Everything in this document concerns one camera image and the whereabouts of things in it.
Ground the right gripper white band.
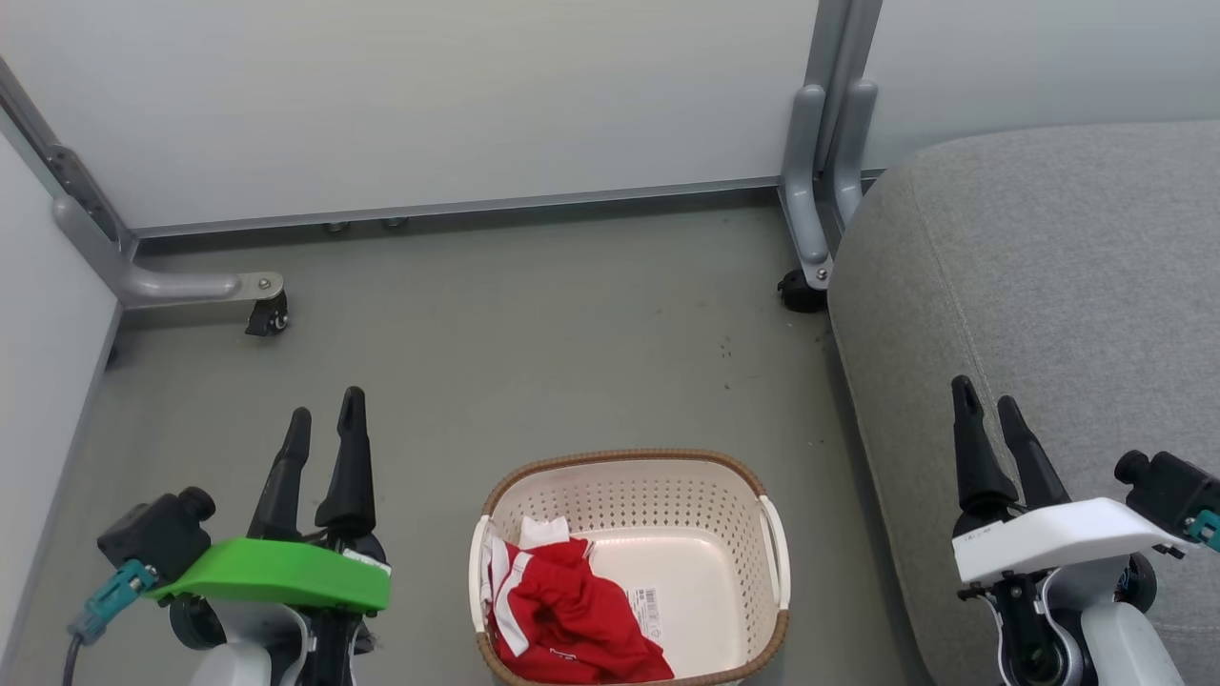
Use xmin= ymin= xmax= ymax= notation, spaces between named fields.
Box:
xmin=950 ymin=375 xmax=1189 ymax=601

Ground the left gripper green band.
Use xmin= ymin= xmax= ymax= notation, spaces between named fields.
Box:
xmin=146 ymin=386 xmax=393 ymax=686

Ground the red and white garment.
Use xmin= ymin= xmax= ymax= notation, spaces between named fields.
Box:
xmin=483 ymin=516 xmax=676 ymax=685

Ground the grey fabric sofa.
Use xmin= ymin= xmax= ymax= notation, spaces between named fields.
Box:
xmin=826 ymin=120 xmax=1220 ymax=686

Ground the cream perforated laundry basket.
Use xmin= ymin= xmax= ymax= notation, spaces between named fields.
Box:
xmin=468 ymin=449 xmax=792 ymax=686

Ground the white label sticker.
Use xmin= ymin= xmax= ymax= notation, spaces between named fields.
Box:
xmin=627 ymin=586 xmax=668 ymax=646

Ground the left teal cable connector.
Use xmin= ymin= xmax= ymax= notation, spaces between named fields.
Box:
xmin=68 ymin=559 xmax=160 ymax=647

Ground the grey double frame foot bracket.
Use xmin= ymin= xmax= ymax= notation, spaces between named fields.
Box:
xmin=779 ymin=80 xmax=879 ymax=291

